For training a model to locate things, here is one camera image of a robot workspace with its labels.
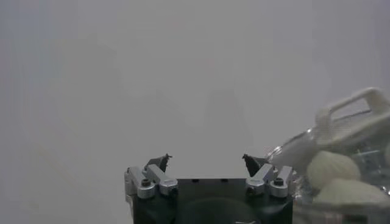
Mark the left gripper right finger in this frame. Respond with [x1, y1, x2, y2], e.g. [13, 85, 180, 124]
[242, 153, 297, 198]

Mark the glass lid with white handle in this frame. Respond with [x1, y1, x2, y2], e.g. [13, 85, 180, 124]
[266, 86, 390, 214]

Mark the white steamed baozi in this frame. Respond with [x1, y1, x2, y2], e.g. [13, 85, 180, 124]
[313, 178, 390, 206]
[306, 150, 362, 191]

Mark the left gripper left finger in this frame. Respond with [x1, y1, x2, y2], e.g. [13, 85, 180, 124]
[124, 153, 179, 200]

